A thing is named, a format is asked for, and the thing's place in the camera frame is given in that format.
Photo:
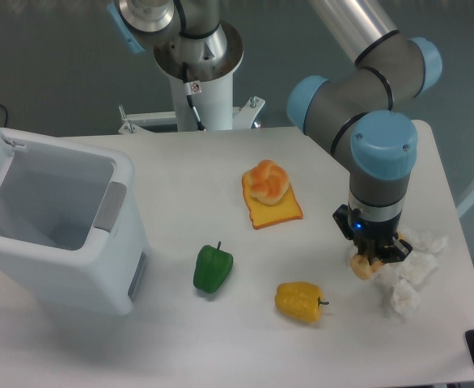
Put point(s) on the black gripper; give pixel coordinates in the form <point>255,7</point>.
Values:
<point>356,226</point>

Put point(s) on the pale square bread piece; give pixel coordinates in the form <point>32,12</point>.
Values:
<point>362,267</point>

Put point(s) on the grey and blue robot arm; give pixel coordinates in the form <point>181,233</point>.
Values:
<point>354,120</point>

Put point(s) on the knotted round bread roll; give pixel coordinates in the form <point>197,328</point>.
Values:
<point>267,182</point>

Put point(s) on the white trash can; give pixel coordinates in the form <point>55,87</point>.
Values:
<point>70,229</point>

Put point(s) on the crumpled white tissue paper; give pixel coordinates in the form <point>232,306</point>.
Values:
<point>401,283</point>

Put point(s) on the yellow bell pepper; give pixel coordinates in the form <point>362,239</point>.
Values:
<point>300,300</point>

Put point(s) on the orange toast slice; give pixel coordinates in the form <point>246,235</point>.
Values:
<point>262,215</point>

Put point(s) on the green bell pepper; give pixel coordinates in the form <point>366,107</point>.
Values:
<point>213,266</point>

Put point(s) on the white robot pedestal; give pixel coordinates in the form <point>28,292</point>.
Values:
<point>200,74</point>

